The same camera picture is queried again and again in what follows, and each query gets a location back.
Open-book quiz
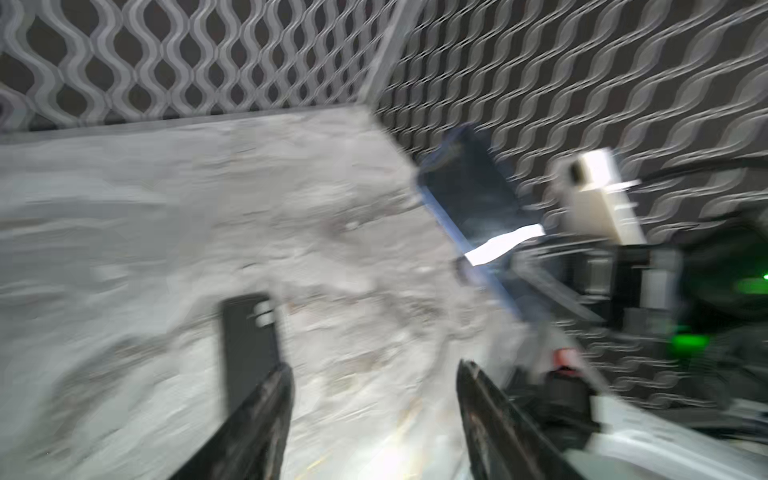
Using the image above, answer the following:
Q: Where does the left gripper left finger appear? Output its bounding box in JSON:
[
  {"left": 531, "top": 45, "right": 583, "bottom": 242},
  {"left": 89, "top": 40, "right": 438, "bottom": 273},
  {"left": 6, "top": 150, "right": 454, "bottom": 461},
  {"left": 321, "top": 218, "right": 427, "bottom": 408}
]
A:
[{"left": 170, "top": 363, "right": 294, "bottom": 480}]

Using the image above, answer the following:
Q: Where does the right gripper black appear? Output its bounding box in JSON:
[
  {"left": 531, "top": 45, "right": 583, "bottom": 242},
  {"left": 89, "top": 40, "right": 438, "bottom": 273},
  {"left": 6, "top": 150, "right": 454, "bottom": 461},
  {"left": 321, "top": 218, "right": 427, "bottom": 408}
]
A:
[{"left": 509, "top": 227, "right": 767, "bottom": 384}]

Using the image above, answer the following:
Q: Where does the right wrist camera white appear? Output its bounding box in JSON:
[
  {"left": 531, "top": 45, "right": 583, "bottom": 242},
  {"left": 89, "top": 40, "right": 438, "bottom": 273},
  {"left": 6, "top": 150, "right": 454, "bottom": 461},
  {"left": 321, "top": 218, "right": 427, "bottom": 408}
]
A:
[{"left": 555, "top": 148, "right": 647, "bottom": 246}]

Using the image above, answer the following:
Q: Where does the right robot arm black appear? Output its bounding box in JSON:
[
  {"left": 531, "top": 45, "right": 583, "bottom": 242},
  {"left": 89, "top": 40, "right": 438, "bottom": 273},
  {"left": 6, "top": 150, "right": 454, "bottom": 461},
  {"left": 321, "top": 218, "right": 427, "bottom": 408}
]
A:
[{"left": 508, "top": 235, "right": 767, "bottom": 479}]

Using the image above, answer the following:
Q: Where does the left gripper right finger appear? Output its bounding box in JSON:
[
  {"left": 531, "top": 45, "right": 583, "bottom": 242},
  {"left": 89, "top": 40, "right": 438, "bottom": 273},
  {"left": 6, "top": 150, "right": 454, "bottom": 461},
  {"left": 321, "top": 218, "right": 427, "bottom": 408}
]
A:
[{"left": 456, "top": 360, "right": 582, "bottom": 479}]

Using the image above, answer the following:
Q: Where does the blue phone black screen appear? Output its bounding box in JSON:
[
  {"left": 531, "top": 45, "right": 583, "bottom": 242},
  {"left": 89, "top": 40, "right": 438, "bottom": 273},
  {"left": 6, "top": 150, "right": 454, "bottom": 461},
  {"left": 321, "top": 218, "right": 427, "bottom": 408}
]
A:
[{"left": 416, "top": 124, "right": 546, "bottom": 321}]

